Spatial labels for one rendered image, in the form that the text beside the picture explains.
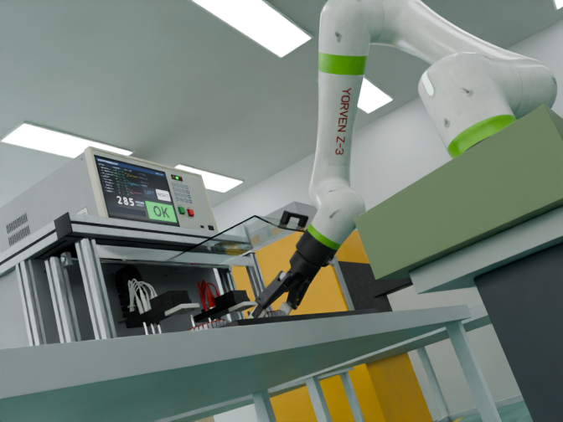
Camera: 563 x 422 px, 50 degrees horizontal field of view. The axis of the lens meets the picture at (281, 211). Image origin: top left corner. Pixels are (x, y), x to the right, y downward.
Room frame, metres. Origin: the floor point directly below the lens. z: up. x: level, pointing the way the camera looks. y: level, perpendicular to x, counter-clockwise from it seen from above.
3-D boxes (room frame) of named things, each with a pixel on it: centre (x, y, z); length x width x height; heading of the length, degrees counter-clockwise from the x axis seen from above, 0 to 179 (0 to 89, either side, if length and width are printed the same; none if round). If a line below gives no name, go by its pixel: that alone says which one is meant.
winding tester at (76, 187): (1.58, 0.47, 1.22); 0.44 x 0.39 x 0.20; 153
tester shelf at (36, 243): (1.56, 0.47, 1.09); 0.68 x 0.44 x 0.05; 153
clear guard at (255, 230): (1.59, 0.11, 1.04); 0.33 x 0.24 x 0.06; 63
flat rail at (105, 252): (1.47, 0.27, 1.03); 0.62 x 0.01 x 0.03; 153
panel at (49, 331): (1.53, 0.41, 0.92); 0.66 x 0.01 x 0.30; 153
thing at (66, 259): (1.50, 0.34, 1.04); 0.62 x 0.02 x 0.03; 153
